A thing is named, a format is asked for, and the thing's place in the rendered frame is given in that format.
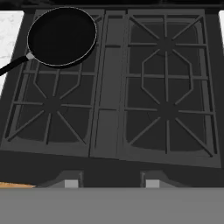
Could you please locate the black gas hob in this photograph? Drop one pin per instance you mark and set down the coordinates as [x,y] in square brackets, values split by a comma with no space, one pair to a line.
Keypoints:
[116,93]

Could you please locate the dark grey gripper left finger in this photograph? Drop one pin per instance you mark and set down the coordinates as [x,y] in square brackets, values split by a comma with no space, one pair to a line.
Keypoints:
[70,178]

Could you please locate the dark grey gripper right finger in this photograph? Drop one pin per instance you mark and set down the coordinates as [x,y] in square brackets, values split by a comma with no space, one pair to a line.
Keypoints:
[153,178]

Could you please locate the black frying pan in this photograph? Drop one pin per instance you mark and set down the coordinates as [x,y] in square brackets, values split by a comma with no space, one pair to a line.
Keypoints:
[61,36]

